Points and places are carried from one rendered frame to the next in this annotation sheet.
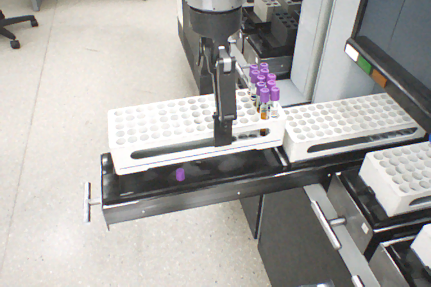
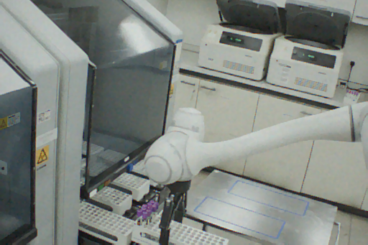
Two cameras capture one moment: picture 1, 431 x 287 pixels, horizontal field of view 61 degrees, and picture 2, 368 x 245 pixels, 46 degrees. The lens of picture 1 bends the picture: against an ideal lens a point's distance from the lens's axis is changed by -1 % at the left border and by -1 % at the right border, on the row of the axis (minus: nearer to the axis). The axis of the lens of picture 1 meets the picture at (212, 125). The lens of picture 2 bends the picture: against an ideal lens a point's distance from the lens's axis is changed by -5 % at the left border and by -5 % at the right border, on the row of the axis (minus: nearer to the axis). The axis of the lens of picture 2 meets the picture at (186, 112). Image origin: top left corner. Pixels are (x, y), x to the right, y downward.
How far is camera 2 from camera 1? 1.70 m
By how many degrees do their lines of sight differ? 113
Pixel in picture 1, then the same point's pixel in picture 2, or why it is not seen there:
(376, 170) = (125, 202)
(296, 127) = (129, 226)
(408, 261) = (145, 200)
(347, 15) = (73, 189)
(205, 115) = (177, 230)
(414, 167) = (111, 195)
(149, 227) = not seen: outside the picture
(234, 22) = not seen: hidden behind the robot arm
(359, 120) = (96, 215)
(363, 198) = (131, 213)
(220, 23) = not seen: hidden behind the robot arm
